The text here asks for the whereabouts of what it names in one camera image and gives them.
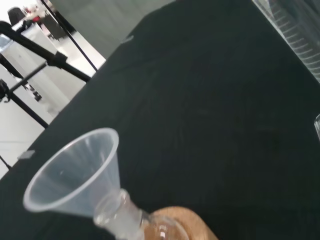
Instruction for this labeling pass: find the glass round-bottom flask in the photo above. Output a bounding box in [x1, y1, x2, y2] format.
[93, 188, 191, 240]

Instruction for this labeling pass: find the black cloth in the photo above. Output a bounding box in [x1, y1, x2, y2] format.
[0, 0, 320, 240]

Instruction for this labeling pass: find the clear plastic funnel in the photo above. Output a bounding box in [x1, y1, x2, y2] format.
[22, 127, 131, 227]

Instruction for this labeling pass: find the thin black stand pole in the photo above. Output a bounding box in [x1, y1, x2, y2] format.
[41, 0, 100, 71]

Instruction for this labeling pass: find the black tripod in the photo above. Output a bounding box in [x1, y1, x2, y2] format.
[0, 20, 91, 129]

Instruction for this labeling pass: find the small grey cloth clip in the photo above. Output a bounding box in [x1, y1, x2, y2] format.
[17, 150, 36, 160]

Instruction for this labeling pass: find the cork ring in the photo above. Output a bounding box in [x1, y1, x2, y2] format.
[143, 205, 219, 240]

